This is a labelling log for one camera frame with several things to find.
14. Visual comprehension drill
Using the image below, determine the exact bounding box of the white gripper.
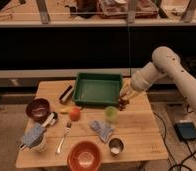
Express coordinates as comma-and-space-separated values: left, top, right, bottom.
119, 70, 153, 100

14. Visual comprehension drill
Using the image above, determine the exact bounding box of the dark red grapes bunch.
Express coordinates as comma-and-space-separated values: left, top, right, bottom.
118, 97, 129, 111

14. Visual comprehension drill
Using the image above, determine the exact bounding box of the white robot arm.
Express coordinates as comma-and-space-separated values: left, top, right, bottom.
120, 46, 196, 114

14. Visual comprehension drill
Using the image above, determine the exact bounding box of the green plastic cup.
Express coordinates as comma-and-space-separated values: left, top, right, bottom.
105, 106, 118, 123

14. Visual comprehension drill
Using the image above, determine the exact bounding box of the small metal cup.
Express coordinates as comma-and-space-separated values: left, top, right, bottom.
109, 138, 124, 156

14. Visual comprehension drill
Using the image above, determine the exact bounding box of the green plastic tray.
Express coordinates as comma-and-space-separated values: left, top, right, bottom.
72, 73, 123, 106

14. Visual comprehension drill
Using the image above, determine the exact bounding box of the blue grey cloth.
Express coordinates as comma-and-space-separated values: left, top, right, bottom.
89, 120, 114, 143

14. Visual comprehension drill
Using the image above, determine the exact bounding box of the orange fruit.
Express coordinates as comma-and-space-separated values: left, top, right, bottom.
68, 107, 81, 121

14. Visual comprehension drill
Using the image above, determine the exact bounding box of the black brush block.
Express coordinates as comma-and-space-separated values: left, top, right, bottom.
59, 85, 73, 104

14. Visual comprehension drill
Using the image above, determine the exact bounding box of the yellow banana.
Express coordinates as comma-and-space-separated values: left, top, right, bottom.
59, 107, 71, 114

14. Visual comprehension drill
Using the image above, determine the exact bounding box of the silver fork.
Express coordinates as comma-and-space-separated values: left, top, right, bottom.
55, 121, 72, 155

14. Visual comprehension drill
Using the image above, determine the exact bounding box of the black foot pedal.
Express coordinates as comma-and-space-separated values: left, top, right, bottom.
174, 122, 196, 141

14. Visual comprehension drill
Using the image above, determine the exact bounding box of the orange plastic bowl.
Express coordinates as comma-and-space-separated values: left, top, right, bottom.
67, 141, 102, 171

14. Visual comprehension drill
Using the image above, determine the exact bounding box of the wooden table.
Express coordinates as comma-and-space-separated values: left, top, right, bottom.
15, 77, 170, 169

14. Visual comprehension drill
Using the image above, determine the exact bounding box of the black white scoop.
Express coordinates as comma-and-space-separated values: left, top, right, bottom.
42, 112, 58, 127

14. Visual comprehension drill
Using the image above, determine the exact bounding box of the dark red bowl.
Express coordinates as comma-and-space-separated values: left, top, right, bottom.
26, 98, 50, 123

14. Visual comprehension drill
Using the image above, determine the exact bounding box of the white mug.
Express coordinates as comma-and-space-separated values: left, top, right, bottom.
32, 141, 47, 152

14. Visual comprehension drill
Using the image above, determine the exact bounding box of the black cable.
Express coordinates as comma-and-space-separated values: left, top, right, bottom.
153, 106, 196, 171

